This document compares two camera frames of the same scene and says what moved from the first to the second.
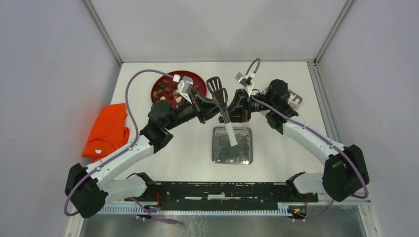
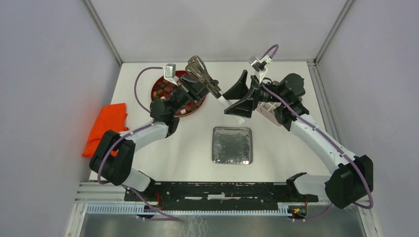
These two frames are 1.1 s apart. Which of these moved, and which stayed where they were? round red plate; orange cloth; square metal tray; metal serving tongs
Moved: metal serving tongs
Stayed: square metal tray; orange cloth; round red plate
